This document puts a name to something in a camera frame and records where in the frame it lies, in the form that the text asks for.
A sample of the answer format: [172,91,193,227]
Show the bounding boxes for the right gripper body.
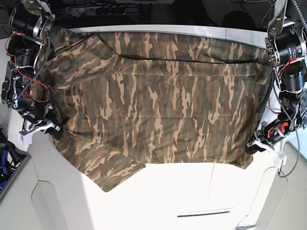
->
[19,103,55,135]

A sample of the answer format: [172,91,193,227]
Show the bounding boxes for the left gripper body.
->
[249,115,290,148]

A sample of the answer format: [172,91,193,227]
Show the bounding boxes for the camouflage T-shirt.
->
[24,0,275,194]

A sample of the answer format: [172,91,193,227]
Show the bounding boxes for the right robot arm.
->
[1,0,63,142]

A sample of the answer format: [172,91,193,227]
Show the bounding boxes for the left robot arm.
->
[245,0,307,154]

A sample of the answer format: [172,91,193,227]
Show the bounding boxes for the blue items in bin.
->
[0,128,15,192]

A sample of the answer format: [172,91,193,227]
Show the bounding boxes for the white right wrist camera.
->
[19,134,33,146]

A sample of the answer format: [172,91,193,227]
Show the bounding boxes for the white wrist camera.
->
[273,145,287,169]
[19,134,33,146]

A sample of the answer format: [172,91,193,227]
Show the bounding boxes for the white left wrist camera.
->
[273,145,287,169]

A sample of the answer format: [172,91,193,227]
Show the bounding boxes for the grey coiled cable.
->
[261,0,295,31]

